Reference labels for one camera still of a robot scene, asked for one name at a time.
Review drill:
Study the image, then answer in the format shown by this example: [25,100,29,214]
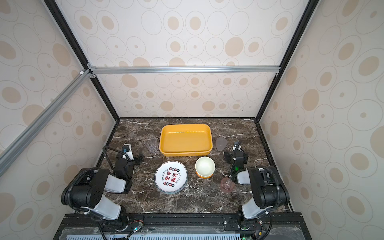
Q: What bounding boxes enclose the plate with red characters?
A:
[155,161,188,194]

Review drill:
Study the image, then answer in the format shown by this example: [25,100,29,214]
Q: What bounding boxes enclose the left black frame post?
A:
[44,0,120,122]

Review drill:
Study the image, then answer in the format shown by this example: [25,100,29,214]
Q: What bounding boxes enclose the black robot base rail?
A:
[54,212,311,240]

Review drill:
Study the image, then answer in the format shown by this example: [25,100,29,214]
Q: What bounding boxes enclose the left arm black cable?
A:
[102,146,127,172]

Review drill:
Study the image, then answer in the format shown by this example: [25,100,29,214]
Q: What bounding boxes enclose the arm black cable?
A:
[102,146,127,172]
[254,165,283,211]

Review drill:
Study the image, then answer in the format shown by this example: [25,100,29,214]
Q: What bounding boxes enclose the clear plastic cup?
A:
[144,138,159,153]

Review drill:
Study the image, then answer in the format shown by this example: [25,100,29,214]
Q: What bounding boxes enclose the cream and orange bowl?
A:
[195,157,216,179]

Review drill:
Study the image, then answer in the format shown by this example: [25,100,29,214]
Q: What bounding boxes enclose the grey translucent cup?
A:
[216,137,228,152]

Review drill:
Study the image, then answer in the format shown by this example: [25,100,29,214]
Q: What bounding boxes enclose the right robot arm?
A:
[224,149,290,220]

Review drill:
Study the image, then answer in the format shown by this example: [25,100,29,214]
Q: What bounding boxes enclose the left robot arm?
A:
[61,154,144,225]

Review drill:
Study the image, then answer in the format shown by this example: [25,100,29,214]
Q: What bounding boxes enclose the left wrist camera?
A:
[122,144,134,161]

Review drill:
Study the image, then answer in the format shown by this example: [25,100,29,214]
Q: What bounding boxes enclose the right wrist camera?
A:
[232,140,242,151]

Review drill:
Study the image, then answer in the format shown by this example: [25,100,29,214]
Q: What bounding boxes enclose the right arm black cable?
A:
[254,165,283,211]

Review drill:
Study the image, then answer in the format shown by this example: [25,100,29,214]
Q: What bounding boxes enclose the diagonal aluminium bar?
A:
[1,70,91,175]

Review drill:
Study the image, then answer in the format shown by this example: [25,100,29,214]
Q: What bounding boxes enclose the horizontal aluminium bar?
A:
[90,66,280,74]

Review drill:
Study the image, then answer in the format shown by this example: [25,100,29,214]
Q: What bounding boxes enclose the black frame post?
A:
[256,0,319,123]
[44,0,120,122]

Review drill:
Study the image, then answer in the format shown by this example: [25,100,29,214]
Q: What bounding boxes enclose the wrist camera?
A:
[232,140,242,151]
[122,144,134,161]

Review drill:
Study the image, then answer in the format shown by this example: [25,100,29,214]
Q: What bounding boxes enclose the pink translucent cup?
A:
[221,178,235,193]

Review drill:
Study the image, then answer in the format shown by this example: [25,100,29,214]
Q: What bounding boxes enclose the yellow plastic bin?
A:
[159,124,213,157]

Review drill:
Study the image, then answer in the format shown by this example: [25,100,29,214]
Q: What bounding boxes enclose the right black frame post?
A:
[256,0,319,123]

